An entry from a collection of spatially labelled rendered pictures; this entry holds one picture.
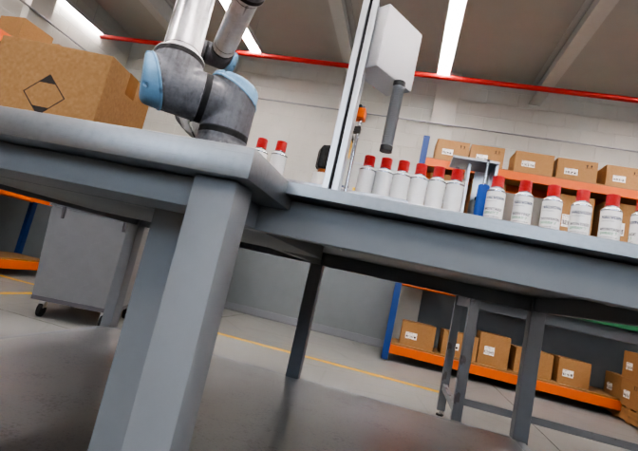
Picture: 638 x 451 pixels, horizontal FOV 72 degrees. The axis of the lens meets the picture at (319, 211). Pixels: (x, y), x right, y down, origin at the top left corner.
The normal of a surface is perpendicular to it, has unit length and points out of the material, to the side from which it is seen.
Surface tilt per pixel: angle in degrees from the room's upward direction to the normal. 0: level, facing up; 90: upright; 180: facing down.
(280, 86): 90
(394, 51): 90
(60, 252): 94
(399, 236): 90
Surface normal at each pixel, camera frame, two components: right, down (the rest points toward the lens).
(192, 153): -0.18, -0.18
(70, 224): 0.13, -0.05
